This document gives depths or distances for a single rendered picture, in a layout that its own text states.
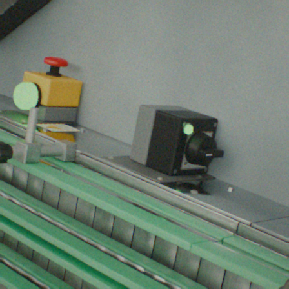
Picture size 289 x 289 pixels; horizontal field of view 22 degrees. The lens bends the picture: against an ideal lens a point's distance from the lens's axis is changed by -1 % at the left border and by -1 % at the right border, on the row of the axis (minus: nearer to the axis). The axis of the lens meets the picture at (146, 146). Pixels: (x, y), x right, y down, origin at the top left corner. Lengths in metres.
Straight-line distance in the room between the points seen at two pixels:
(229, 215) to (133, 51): 0.38
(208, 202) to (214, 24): 0.28
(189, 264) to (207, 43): 0.32
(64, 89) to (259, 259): 0.52
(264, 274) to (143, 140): 0.33
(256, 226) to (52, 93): 0.46
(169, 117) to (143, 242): 0.17
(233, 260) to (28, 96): 0.52
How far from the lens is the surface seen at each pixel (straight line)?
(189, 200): 0.92
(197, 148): 0.99
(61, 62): 1.22
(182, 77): 1.09
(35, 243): 1.00
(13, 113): 1.23
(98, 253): 0.94
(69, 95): 1.22
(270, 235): 0.85
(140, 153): 1.03
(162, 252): 0.95
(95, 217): 1.03
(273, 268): 0.80
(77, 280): 1.07
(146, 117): 1.02
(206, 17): 1.07
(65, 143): 1.04
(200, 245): 0.81
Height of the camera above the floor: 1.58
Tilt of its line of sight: 47 degrees down
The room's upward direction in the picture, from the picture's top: 92 degrees counter-clockwise
